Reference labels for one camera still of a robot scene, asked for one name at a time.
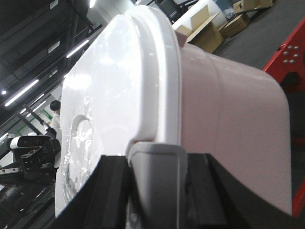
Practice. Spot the brown cardboard boxes pile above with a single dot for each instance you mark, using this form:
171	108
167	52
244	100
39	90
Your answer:
241	20

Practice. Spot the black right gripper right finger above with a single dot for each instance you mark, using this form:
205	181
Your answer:
217	200

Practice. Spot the white lidded pink bin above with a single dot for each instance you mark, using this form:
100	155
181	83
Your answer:
141	81

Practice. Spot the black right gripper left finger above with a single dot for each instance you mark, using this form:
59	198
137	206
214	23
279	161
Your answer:
101	203

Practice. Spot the person in white shirt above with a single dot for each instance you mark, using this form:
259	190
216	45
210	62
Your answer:
55	106

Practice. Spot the open cardboard box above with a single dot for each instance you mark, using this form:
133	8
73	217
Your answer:
199	28

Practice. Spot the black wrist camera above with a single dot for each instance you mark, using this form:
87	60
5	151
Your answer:
34	160

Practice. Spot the red metal frame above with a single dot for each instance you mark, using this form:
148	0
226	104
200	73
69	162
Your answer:
287	66

